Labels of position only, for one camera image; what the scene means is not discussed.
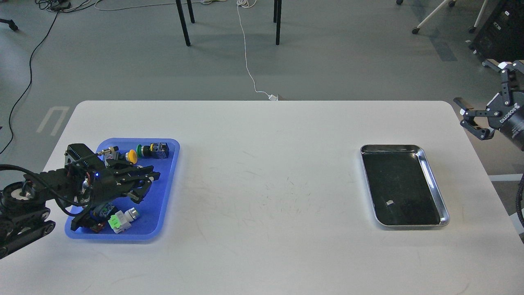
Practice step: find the black table leg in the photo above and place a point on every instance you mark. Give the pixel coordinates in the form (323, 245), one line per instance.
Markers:
(181, 16)
(277, 12)

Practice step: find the black table leg right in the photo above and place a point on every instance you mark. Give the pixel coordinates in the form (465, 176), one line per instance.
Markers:
(277, 12)

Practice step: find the black equipment cart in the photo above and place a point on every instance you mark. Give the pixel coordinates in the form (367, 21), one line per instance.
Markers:
(502, 36)

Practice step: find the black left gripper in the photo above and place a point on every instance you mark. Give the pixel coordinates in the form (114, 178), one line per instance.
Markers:
(105, 184)

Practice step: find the blue plastic tray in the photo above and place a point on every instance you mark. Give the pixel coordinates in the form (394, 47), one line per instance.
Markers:
(152, 209)

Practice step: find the white green switch module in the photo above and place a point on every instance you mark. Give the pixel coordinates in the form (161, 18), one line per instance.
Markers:
(121, 221)

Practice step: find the metal tray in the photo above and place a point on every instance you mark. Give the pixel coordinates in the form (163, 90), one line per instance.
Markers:
(402, 187)

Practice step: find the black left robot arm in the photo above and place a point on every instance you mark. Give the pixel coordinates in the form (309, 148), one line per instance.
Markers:
(84, 190)

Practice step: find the black table leg left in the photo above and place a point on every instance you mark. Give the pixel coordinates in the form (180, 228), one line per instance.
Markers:
(181, 16)

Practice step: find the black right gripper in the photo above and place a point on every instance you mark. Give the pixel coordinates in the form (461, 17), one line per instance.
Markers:
(511, 119)

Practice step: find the yellow push button switch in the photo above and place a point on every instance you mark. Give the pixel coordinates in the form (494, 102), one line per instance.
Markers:
(129, 156)

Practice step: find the red push button switch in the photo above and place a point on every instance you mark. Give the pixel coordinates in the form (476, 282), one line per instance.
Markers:
(95, 219)

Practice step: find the white chair base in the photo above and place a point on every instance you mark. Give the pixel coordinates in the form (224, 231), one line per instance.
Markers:
(451, 4)

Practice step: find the green push button switch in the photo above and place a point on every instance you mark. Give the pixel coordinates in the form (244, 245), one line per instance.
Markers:
(159, 150)

